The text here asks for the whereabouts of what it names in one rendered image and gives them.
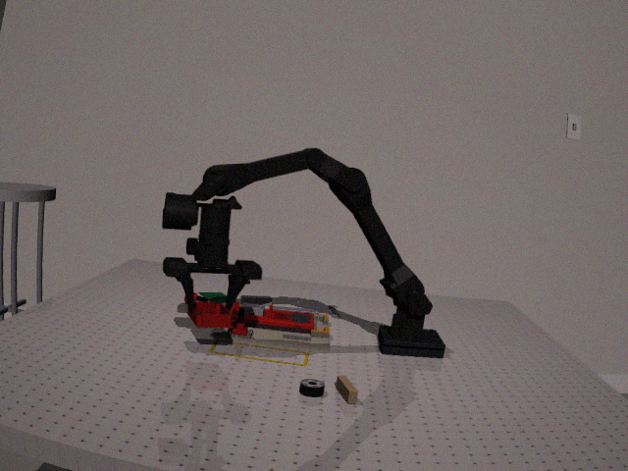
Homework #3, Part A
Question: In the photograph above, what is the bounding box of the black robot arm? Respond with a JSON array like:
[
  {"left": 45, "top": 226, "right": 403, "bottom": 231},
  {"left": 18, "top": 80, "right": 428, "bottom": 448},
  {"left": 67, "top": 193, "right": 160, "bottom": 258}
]
[{"left": 162, "top": 148, "right": 433, "bottom": 341}]

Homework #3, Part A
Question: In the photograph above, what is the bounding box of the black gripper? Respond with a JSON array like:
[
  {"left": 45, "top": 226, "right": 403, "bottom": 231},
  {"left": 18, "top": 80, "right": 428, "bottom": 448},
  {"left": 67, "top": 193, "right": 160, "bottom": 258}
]
[{"left": 163, "top": 231, "right": 262, "bottom": 312}]

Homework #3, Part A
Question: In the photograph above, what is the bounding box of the black rubber tyre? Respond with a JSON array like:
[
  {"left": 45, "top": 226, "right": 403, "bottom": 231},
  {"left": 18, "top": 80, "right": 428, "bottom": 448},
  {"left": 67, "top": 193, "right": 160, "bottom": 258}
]
[{"left": 299, "top": 379, "right": 324, "bottom": 397}]

